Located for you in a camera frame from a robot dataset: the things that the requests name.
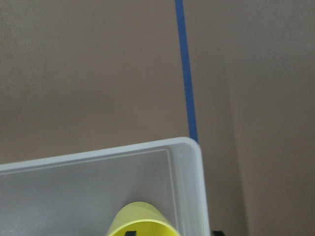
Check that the clear plastic storage box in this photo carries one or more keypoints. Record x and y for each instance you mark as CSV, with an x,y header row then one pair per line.
x,y
80,194

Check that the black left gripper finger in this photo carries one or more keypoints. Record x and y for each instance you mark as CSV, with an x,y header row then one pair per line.
x,y
130,233

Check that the yellow plastic cup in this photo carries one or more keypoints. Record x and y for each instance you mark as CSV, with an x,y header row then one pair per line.
x,y
143,218

